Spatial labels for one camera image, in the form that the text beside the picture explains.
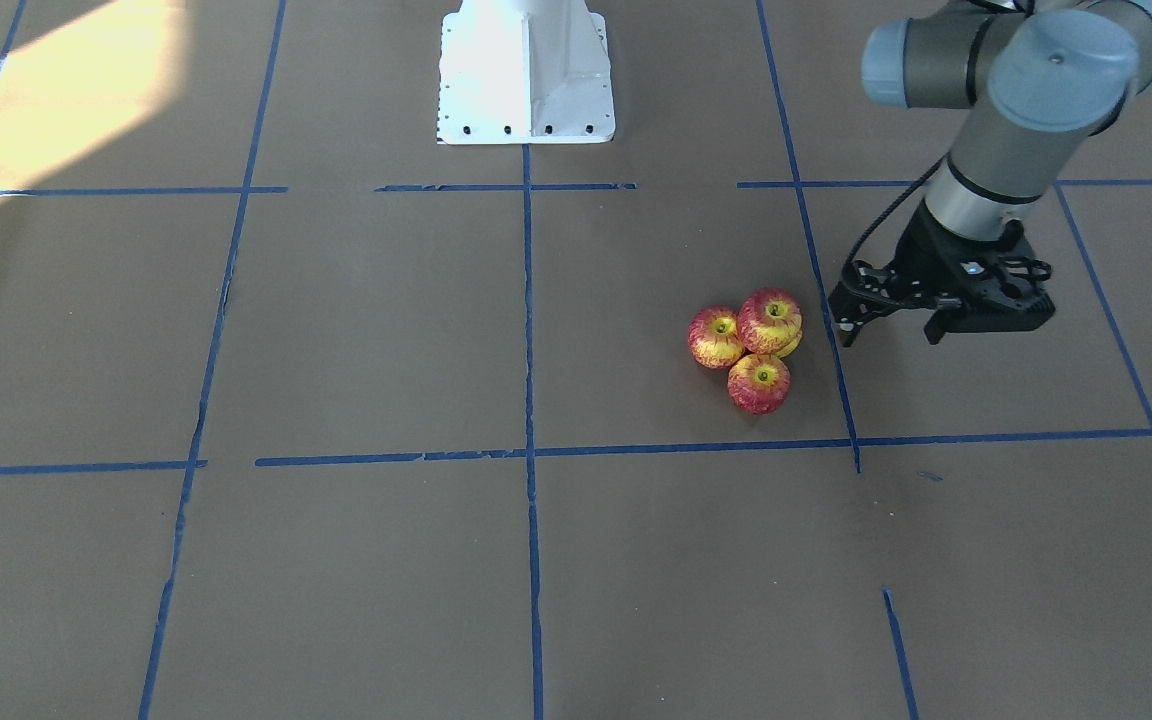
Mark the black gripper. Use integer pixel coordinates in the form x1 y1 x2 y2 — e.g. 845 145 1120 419
828 202 1056 348

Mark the red yellow apple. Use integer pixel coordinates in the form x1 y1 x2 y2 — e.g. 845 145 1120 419
736 287 803 357
726 354 791 415
687 305 746 370

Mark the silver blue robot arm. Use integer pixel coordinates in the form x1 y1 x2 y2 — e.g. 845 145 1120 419
828 1 1152 347

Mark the red yellow apple front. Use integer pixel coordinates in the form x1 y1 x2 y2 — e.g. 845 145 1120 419
726 354 791 415

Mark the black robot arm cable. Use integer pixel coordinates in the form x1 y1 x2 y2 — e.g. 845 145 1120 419
844 156 947 276

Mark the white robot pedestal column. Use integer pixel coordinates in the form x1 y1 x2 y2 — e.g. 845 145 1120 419
435 1 617 146

